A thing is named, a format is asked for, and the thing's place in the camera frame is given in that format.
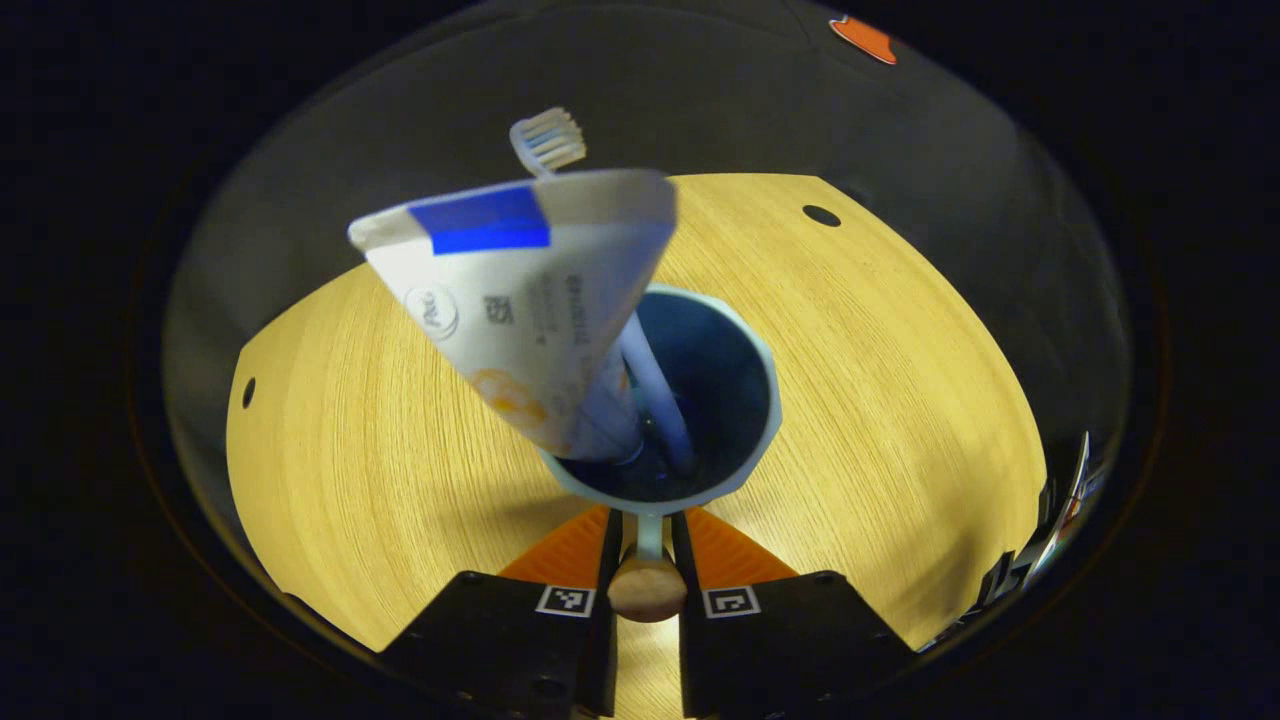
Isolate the light blue cup wooden handle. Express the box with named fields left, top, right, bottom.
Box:
left=540, top=285, right=783, bottom=623

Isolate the white toothbrush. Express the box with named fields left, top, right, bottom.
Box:
left=509, top=107, right=698, bottom=473

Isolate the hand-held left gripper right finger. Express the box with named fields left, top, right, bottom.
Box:
left=672, top=507, right=916, bottom=720

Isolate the black backdrop cloth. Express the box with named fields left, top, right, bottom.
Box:
left=165, top=0, right=1131, bottom=651

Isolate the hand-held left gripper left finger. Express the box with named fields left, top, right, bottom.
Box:
left=378, top=505, right=623, bottom=720

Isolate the white toothpaste tube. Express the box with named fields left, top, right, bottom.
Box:
left=347, top=168, right=679, bottom=463

